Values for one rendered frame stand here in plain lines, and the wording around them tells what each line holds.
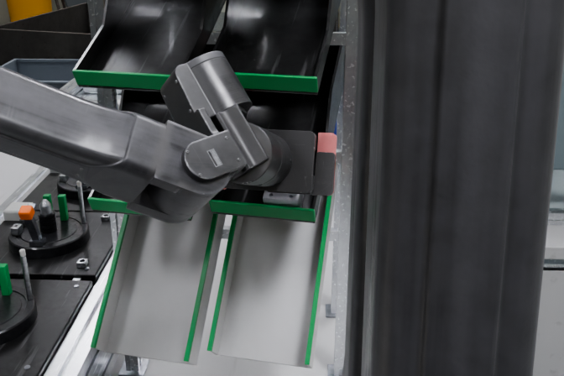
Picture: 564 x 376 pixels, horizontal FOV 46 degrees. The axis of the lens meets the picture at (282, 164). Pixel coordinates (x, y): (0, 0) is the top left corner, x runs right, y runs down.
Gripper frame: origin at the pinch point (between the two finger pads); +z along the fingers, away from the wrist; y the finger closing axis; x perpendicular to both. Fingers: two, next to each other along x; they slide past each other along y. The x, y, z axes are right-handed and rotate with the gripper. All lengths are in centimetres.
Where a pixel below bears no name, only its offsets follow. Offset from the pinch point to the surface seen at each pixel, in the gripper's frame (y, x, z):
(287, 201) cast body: -0.9, 4.3, 0.0
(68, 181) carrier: 57, 4, 53
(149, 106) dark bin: 22.4, -7.9, 12.4
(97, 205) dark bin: 22.6, 6.3, -1.2
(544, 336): -47, 32, 84
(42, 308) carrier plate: 38.9, 23.2, 16.2
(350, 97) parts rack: -6.8, -9.6, 8.8
